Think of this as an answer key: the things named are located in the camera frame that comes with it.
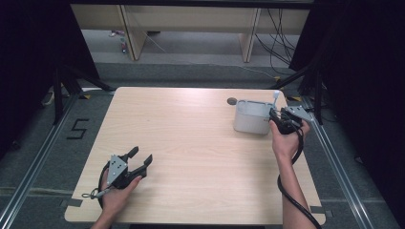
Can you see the round grey table grommet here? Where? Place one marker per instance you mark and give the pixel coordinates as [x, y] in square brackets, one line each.
[231, 101]

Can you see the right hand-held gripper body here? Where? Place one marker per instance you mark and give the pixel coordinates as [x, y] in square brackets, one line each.
[291, 120]

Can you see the grey tape piece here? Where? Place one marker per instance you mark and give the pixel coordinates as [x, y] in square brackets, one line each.
[320, 210]
[72, 202]

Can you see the metal floor rail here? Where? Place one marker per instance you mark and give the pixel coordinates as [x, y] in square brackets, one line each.
[38, 159]
[337, 168]

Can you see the person's right hand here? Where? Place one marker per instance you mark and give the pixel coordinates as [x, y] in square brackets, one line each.
[286, 143]

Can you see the black curtain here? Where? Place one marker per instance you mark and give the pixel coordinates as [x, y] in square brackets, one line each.
[366, 79]
[31, 63]

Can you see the yellow tape piece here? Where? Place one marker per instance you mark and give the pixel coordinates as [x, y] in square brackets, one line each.
[86, 96]
[295, 98]

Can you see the black metal stand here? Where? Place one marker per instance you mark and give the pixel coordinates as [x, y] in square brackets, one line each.
[318, 92]
[58, 95]

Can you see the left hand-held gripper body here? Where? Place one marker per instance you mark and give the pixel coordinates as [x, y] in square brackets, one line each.
[119, 173]

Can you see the person's left hand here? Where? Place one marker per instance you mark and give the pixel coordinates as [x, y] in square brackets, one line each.
[118, 197]

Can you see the light blue toothbrush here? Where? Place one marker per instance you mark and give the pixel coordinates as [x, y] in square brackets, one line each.
[276, 97]

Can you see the white plastic container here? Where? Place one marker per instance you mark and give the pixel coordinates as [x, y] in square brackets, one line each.
[251, 119]

